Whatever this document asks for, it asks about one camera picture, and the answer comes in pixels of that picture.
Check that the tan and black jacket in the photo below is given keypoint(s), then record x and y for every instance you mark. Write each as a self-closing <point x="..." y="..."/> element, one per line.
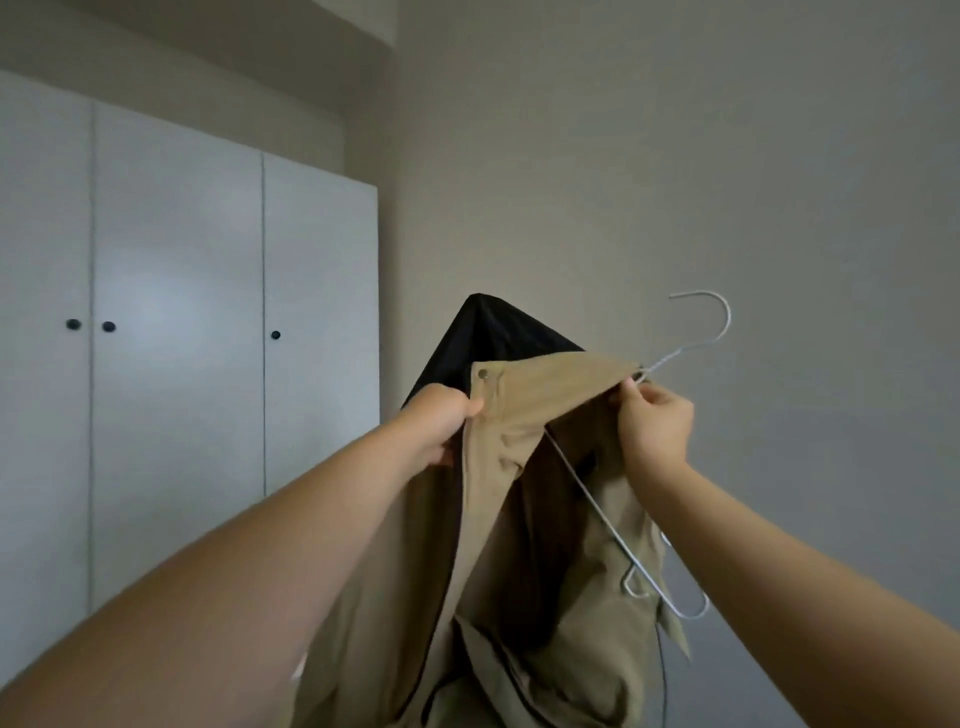
<point x="510" y="600"/>

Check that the person's right forearm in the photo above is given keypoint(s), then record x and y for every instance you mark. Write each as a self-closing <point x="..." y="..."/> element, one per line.
<point x="795" y="615"/>

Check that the white wardrobe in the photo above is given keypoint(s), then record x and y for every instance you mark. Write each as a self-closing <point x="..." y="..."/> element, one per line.
<point x="180" y="375"/>

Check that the person's left hand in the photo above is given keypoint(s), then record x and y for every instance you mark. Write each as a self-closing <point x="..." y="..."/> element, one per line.
<point x="438" y="420"/>

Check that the person's right hand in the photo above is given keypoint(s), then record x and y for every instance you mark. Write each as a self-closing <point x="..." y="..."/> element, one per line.
<point x="656" y="432"/>

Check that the person's left forearm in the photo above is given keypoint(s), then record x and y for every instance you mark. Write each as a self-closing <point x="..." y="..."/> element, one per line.
<point x="225" y="615"/>

